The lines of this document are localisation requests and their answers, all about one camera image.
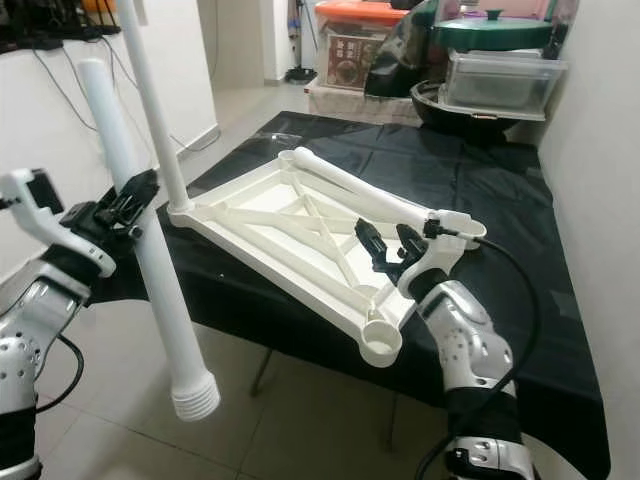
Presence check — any clear plastic storage box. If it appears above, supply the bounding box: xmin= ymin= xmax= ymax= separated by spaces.
xmin=440 ymin=48 xmax=569 ymax=123

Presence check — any green round lid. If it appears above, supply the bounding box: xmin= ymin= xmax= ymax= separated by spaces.
xmin=432 ymin=8 xmax=556 ymax=51

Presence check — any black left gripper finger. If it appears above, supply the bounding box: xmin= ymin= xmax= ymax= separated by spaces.
xmin=120 ymin=168 xmax=161 ymax=209
xmin=105 ymin=195 xmax=151 ymax=239

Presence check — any black round basin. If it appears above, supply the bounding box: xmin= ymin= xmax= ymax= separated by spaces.
xmin=410 ymin=80 xmax=551 ymax=146

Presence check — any pink plastic container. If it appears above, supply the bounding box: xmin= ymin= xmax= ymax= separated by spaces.
xmin=460 ymin=0 xmax=581 ymax=23

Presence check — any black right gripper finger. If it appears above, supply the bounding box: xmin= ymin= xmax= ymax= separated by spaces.
xmin=393 ymin=222 xmax=429 ymax=263
xmin=353 ymin=219 xmax=391 ymax=275

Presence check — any white plastic table top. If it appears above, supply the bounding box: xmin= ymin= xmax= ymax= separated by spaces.
xmin=168 ymin=147 xmax=489 ymax=369

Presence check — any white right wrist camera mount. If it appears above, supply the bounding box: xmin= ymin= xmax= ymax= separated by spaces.
xmin=395 ymin=210 xmax=471 ymax=299

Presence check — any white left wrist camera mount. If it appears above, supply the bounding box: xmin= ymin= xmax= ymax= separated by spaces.
xmin=0 ymin=168 xmax=116 ymax=279

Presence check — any orange lid storage box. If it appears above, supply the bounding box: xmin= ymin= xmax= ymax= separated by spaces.
xmin=313 ymin=0 xmax=411 ymax=91

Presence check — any black tablecloth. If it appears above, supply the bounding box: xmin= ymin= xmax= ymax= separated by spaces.
xmin=120 ymin=110 xmax=616 ymax=480

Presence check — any black electronic device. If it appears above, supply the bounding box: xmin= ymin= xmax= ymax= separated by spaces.
xmin=0 ymin=0 xmax=121 ymax=51

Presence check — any green floor mop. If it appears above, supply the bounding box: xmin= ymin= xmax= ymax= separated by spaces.
xmin=282 ymin=0 xmax=316 ymax=83

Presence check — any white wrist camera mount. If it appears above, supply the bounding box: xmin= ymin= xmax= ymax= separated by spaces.
xmin=395 ymin=210 xmax=471 ymax=299
xmin=0 ymin=168 xmax=116 ymax=279

